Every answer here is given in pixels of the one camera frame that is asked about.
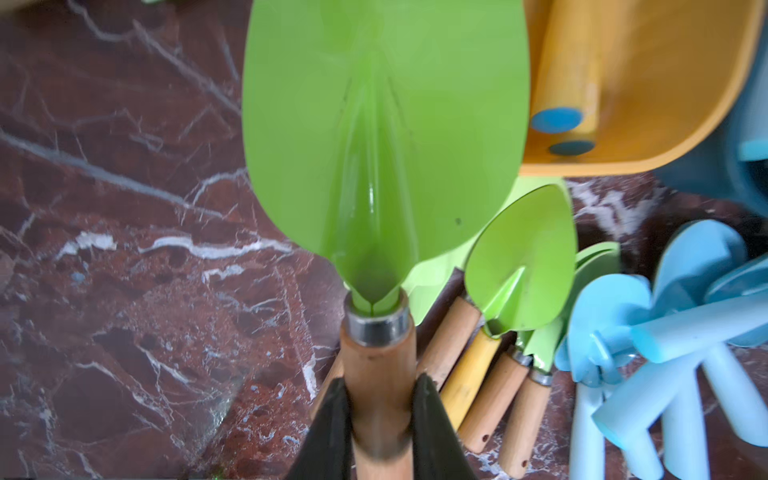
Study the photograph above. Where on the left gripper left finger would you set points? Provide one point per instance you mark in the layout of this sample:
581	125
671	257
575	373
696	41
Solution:
326	453

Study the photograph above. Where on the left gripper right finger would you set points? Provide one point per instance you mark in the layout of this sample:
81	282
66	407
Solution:
437	451

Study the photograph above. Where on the green shovel yellow handle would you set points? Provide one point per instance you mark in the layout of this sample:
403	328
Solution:
568	83
518	275

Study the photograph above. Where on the dark teal storage box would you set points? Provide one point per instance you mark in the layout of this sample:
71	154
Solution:
731	163

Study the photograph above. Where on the yellow storage box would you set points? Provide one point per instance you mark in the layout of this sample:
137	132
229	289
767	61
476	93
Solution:
671	71

